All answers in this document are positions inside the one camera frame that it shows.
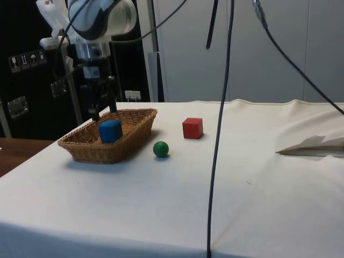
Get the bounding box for red cube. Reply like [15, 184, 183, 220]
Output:
[182, 117, 204, 140]

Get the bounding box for pale lockers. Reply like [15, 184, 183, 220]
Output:
[141, 0, 344, 104]

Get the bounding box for blue cube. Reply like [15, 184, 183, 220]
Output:
[98, 120, 124, 144]

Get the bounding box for green ball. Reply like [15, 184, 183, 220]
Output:
[152, 140, 170, 159]

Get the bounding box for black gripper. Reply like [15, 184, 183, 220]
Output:
[80, 56, 118, 123]

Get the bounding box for black cabinet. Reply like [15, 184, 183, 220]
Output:
[0, 0, 152, 140]

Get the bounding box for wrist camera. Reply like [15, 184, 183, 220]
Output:
[39, 35, 110, 60]

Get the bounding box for wicker basket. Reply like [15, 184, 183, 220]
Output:
[57, 107, 159, 165]

